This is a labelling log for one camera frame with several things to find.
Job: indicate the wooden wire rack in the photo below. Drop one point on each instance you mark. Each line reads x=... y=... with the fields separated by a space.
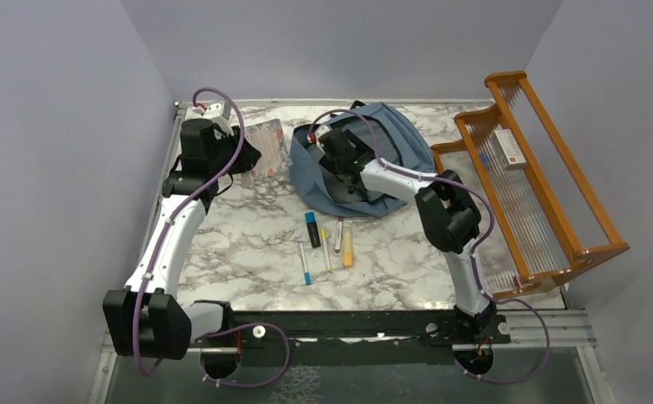
x=554 y=225

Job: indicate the white red small box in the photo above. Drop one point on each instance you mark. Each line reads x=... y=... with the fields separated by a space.
x=508 y=151

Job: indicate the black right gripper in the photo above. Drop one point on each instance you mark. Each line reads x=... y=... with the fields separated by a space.
x=359 y=148

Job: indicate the blue capped white pen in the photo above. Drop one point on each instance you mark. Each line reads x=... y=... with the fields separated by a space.
x=304 y=263

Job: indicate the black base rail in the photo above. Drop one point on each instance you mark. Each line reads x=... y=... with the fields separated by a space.
x=349 y=338

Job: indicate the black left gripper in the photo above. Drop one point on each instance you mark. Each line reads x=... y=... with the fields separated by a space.
x=246 y=158

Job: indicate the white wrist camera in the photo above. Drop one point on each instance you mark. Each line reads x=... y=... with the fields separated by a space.
x=219 y=113
x=322 y=132

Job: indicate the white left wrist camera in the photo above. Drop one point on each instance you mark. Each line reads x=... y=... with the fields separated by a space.
x=219 y=113

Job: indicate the black blue highlighter marker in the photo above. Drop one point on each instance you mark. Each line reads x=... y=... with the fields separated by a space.
x=312 y=229

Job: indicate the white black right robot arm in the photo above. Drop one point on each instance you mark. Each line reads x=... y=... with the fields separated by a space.
x=449 y=216

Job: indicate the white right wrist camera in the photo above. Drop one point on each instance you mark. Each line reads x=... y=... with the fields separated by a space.
x=322 y=132

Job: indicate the orange highlighter marker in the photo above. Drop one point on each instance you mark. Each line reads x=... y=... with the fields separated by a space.
x=347 y=247

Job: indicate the red capped white pen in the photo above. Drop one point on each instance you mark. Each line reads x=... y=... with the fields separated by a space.
x=338 y=235

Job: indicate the yellow capped white pen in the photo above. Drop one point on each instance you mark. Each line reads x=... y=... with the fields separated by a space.
x=325 y=249

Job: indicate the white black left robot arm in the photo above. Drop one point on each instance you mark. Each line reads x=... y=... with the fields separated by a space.
x=144 y=318

